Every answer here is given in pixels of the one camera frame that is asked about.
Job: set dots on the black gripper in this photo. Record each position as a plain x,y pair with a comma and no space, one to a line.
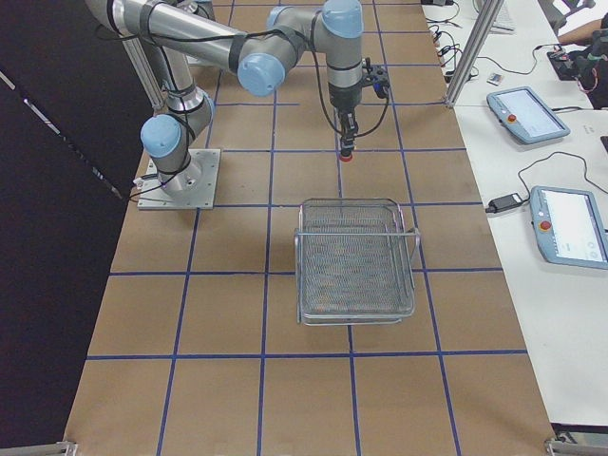
341,98

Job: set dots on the black red push button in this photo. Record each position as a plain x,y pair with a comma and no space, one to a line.
347,146

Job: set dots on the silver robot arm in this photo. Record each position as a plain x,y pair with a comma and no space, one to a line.
161,36

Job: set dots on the person forearm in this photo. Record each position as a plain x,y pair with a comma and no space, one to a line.
580,36

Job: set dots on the far teach pendant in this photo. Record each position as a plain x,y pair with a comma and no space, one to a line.
526,116

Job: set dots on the teach pendant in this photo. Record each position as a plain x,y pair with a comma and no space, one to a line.
568,227
526,116

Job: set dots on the black power adapter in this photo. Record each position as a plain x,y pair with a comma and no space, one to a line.
504,203

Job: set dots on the near teach pendant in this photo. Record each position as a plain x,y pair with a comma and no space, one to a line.
568,227

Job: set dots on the silver wire mesh shelf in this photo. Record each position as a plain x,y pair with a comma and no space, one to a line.
353,262

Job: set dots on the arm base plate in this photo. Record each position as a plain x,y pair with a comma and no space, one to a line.
197,61
193,188

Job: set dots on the aluminium frame post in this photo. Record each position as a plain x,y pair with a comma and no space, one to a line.
473,46

